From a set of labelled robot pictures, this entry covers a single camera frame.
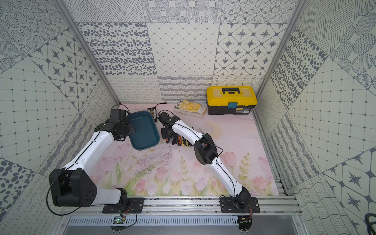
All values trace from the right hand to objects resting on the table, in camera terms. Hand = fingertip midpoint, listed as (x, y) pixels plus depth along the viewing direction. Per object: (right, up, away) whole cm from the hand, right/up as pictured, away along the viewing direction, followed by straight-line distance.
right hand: (169, 136), depth 100 cm
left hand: (-22, +7, -15) cm, 27 cm away
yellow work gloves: (+16, +20, +15) cm, 30 cm away
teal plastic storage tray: (-13, +2, -7) cm, 15 cm away
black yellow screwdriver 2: (+13, -4, -5) cm, 14 cm away
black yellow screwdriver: (+10, -3, -5) cm, 11 cm away
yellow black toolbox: (+45, +26, +5) cm, 52 cm away
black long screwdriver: (+16, +1, -30) cm, 34 cm away
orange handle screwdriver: (-1, -2, -3) cm, 4 cm away
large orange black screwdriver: (+8, -2, -4) cm, 9 cm away
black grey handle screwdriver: (+4, -2, -2) cm, 5 cm away
